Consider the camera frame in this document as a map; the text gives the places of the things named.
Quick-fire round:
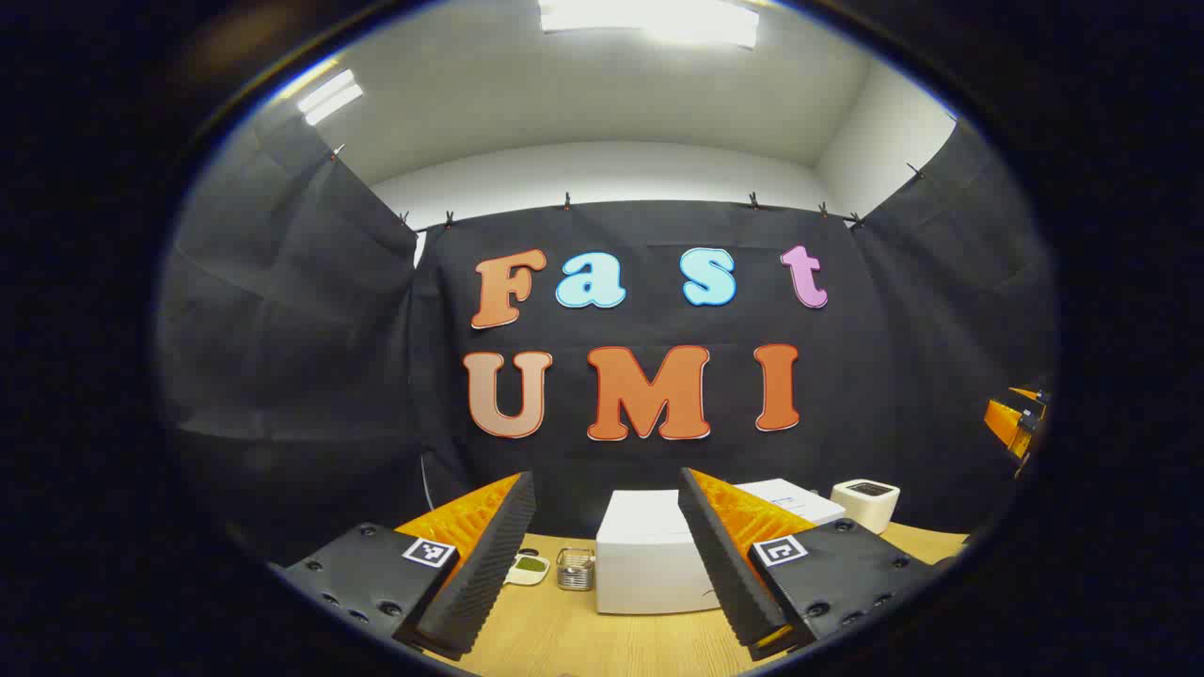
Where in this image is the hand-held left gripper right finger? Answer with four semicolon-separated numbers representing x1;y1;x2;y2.
678;467;943;662

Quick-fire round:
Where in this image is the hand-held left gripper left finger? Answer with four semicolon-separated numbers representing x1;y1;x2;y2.
268;472;538;661

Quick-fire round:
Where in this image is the white microwave oven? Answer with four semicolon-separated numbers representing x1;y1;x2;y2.
595;479;848;616

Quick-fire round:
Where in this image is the white toaster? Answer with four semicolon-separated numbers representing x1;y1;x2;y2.
832;480;901;535

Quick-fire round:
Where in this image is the black backdrop cloth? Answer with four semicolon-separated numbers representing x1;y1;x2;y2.
155;113;1059;565

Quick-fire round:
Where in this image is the long ceiling light strip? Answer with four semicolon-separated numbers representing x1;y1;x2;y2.
297;68;365;127

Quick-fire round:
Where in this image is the wide ceiling light panel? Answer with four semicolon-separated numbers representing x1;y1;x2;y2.
538;0;761;50

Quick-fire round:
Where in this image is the metal wire utensil holder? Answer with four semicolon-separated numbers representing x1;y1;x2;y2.
556;547;596;591

